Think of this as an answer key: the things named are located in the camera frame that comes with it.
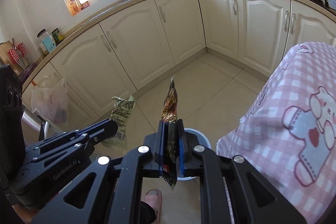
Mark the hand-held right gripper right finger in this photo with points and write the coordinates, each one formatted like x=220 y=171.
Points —
x=223 y=187

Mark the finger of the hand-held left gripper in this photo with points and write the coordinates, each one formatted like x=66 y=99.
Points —
x=89 y=129
x=78 y=141

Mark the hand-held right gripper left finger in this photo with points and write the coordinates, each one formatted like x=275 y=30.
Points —
x=126 y=187

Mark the pale green snack packet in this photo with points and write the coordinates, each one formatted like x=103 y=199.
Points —
x=123 y=111

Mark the blue plastic bucket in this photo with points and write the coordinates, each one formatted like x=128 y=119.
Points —
x=203 y=138

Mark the gold foil snack bag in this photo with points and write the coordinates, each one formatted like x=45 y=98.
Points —
x=170 y=108

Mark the stainless steel rice cooker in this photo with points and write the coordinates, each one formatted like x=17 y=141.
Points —
x=30 y=121

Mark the pink slipper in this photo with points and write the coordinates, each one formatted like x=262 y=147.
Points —
x=152 y=199

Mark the translucent white plastic bag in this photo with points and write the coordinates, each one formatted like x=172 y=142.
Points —
x=50 y=100

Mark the wooden cutting board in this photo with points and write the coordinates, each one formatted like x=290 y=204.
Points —
x=5 y=52

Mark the teal box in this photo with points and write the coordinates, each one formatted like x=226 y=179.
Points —
x=49 y=43

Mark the dark jar with yellow label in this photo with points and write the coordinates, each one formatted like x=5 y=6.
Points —
x=57 y=35

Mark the glass jar with black lid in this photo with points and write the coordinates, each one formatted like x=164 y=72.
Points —
x=43 y=39

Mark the cream base cabinets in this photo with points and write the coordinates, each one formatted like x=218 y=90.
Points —
x=136 y=29

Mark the pink checkered tablecloth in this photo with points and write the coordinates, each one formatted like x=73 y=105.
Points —
x=288 y=98

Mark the small orange box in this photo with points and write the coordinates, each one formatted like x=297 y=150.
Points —
x=84 y=5

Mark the orange detergent bottle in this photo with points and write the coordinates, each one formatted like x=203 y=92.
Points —
x=72 y=6

